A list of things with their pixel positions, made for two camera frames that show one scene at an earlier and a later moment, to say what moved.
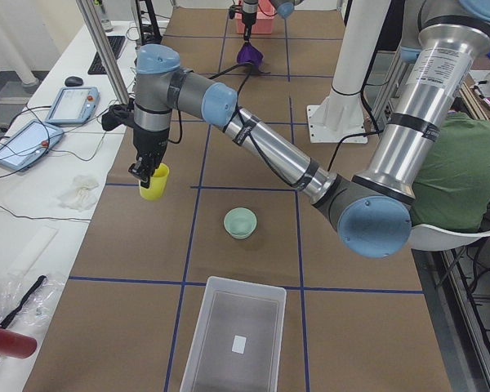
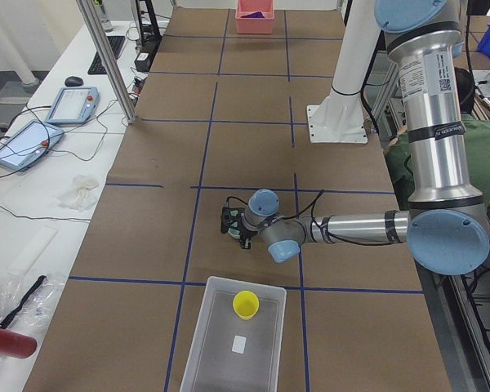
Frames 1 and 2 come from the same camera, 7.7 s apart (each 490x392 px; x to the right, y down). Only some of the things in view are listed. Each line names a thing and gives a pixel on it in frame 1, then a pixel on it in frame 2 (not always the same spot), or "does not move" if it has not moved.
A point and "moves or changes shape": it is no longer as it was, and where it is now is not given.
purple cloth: (248, 54) moves or changes shape
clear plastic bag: (12, 300) does not move
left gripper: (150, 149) -> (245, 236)
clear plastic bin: (238, 342) does not move
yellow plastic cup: (158, 184) -> (245, 305)
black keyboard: (97, 66) does not move
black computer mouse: (73, 81) does not move
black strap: (41, 279) does not move
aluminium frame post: (94, 17) does not move
